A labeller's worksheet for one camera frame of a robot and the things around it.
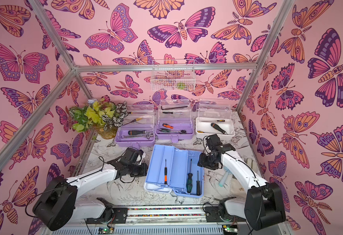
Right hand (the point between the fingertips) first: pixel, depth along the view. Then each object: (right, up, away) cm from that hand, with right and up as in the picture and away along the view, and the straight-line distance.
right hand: (202, 163), depth 83 cm
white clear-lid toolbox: (+15, +28, +27) cm, 41 cm away
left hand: (-29, -5, +3) cm, 30 cm away
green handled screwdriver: (-7, -11, -2) cm, 13 cm away
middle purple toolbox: (-16, +26, +26) cm, 40 cm away
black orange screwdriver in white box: (+16, +21, +25) cm, 36 cm away
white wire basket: (-17, +54, +22) cm, 61 cm away
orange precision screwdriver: (-20, -3, -7) cm, 22 cm away
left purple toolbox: (-44, +22, +25) cm, 56 cm away
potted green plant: (-60, +29, +4) cm, 67 cm away
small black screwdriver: (-2, -11, 0) cm, 11 cm away
